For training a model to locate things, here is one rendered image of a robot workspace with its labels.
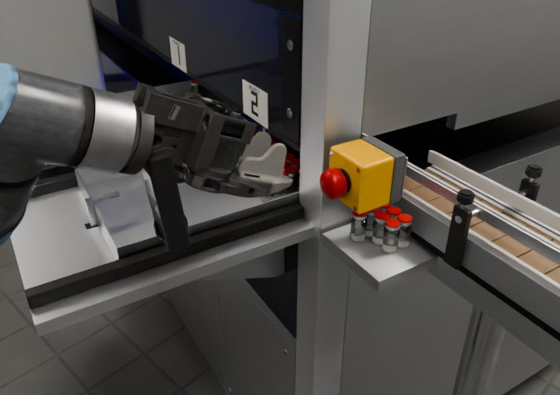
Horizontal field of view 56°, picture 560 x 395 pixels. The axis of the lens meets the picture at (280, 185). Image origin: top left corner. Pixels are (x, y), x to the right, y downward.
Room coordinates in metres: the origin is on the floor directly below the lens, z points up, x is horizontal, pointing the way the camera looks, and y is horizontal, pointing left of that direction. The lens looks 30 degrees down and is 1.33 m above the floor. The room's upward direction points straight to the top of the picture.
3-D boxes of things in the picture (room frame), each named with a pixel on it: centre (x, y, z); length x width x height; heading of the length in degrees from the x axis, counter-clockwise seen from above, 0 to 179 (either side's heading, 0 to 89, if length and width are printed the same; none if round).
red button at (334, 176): (0.60, -0.07, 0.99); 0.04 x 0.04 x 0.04; 31
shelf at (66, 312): (0.88, 0.27, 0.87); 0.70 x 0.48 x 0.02; 31
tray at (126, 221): (0.76, 0.14, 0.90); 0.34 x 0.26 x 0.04; 121
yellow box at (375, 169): (0.62, -0.11, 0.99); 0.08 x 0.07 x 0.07; 121
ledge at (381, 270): (0.63, -0.16, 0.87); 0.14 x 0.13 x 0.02; 121
